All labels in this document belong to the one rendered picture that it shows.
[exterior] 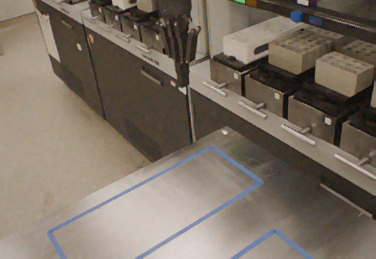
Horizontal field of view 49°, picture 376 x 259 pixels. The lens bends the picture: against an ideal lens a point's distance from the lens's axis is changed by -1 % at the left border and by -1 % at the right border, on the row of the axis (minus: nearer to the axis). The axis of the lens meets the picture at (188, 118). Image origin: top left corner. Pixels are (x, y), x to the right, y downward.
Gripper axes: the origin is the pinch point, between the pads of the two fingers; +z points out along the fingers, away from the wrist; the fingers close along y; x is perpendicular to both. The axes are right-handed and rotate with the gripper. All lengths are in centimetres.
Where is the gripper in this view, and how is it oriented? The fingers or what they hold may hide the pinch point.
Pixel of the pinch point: (182, 73)
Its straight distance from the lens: 105.8
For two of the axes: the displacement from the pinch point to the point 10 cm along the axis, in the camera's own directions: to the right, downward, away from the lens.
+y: -7.4, -3.1, 5.9
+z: 0.8, 8.4, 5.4
